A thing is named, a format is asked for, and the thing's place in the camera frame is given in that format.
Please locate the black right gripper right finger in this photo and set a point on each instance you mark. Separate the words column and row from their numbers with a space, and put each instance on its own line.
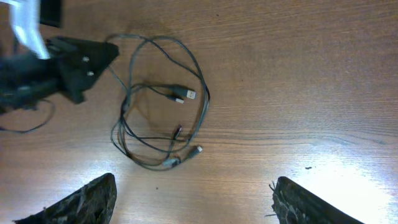
column 293, row 204

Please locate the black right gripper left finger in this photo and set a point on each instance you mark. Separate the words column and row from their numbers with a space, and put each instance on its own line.
column 91, row 204

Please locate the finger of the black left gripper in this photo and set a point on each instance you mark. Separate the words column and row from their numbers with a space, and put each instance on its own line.
column 79, row 63

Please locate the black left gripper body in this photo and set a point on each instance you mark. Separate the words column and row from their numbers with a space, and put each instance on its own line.
column 26, row 79

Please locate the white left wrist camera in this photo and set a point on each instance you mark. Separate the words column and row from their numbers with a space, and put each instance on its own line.
column 25, row 18

